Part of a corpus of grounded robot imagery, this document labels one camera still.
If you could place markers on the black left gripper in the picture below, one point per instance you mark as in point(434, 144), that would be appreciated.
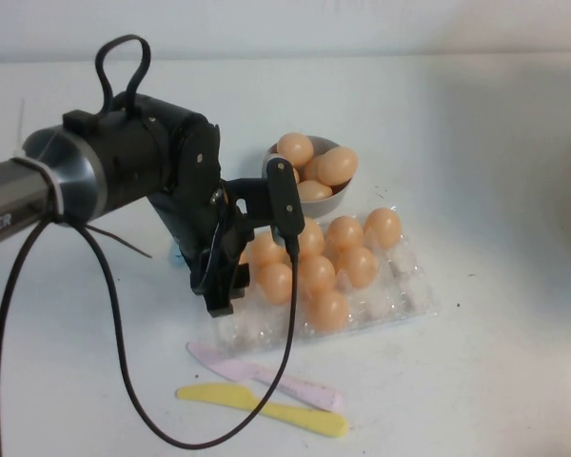
point(204, 238)

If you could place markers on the grey round bowl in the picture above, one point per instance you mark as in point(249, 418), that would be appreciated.
point(324, 204)

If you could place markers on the pink plastic knife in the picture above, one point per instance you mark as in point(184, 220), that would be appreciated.
point(228, 367)

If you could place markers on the left robot arm black grey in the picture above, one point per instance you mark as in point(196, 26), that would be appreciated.
point(124, 157)

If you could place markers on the orange plastic egg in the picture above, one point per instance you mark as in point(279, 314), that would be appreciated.
point(357, 265)
point(316, 191)
point(338, 165)
point(328, 309)
point(344, 233)
point(275, 283)
point(296, 175)
point(266, 250)
point(383, 226)
point(312, 169)
point(295, 145)
point(317, 274)
point(314, 238)

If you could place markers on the black zip tie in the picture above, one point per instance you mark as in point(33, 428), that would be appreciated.
point(124, 245)

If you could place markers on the yellow plastic knife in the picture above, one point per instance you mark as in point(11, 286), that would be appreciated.
point(219, 395)

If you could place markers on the white zip tie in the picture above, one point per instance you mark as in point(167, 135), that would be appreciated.
point(52, 185)

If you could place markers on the clear plastic egg tray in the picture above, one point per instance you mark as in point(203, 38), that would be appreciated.
point(399, 285)

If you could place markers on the light blue plastic fork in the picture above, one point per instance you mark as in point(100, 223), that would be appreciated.
point(175, 258)

